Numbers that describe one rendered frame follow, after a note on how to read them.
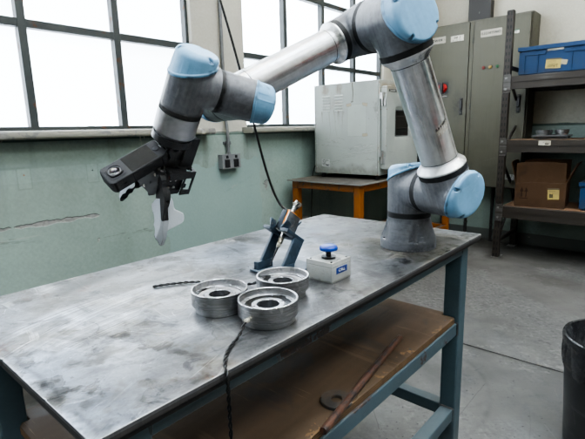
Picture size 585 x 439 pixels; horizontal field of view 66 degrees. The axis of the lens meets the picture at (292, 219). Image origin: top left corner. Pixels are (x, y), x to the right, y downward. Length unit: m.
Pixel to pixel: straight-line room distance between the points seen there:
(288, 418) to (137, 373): 0.41
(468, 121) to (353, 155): 1.73
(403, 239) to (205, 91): 0.68
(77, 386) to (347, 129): 2.71
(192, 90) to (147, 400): 0.47
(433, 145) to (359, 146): 2.07
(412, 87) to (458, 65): 3.65
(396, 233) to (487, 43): 3.53
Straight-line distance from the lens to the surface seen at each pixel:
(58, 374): 0.73
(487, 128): 4.55
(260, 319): 0.75
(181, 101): 0.79
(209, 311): 0.82
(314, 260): 0.98
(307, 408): 1.02
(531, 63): 4.22
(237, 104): 0.81
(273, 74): 0.98
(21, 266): 2.35
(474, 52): 4.65
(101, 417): 0.61
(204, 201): 2.78
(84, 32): 2.52
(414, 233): 1.23
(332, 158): 3.25
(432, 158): 1.09
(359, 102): 3.12
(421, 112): 1.05
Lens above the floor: 1.12
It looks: 11 degrees down
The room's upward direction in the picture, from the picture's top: 1 degrees counter-clockwise
